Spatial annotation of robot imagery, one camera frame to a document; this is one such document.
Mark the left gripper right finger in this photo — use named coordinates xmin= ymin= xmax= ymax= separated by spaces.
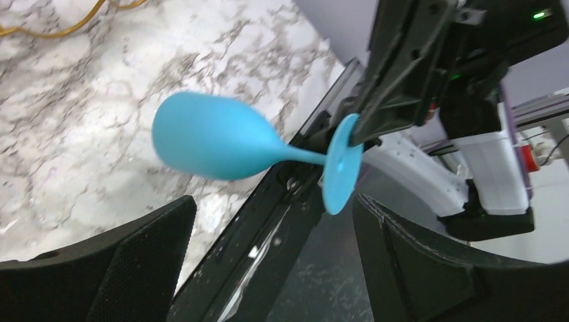
xmin=352 ymin=195 xmax=568 ymax=321

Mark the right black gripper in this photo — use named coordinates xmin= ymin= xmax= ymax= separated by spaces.
xmin=346 ymin=0 xmax=490 ymax=148

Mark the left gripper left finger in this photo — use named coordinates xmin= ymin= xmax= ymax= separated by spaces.
xmin=1 ymin=196 xmax=197 ymax=321

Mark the blue wine glass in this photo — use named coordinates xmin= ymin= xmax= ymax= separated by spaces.
xmin=151 ymin=92 xmax=364 ymax=215

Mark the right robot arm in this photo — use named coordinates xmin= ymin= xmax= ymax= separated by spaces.
xmin=349 ymin=1 xmax=568 ymax=242

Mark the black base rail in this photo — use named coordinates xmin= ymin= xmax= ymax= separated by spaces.
xmin=166 ymin=58 xmax=370 ymax=322

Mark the gold wire glass rack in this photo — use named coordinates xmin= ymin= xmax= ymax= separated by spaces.
xmin=1 ymin=0 xmax=147 ymax=39

